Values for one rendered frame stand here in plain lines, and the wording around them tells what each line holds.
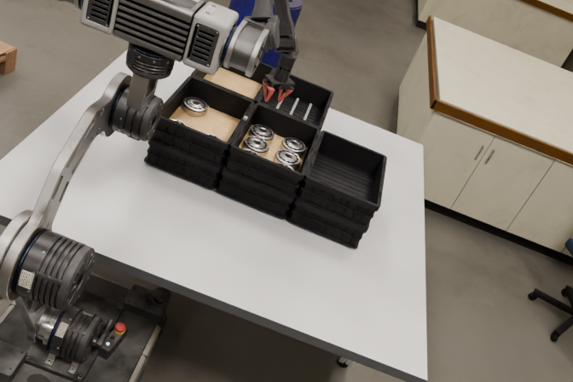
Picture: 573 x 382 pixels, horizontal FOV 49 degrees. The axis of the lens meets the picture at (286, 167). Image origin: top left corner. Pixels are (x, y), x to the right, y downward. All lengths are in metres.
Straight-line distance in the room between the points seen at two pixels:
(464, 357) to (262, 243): 1.51
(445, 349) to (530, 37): 5.19
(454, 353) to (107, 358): 1.79
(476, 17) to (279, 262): 5.90
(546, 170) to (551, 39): 3.98
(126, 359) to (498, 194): 2.67
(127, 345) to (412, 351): 1.02
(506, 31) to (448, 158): 4.00
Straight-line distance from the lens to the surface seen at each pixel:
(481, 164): 4.11
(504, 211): 4.31
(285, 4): 2.23
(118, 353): 2.42
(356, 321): 2.18
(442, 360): 3.34
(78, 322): 2.26
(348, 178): 2.59
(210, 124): 2.58
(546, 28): 7.96
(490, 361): 3.52
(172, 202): 2.33
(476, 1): 7.74
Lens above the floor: 2.15
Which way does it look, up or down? 32 degrees down
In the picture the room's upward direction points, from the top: 22 degrees clockwise
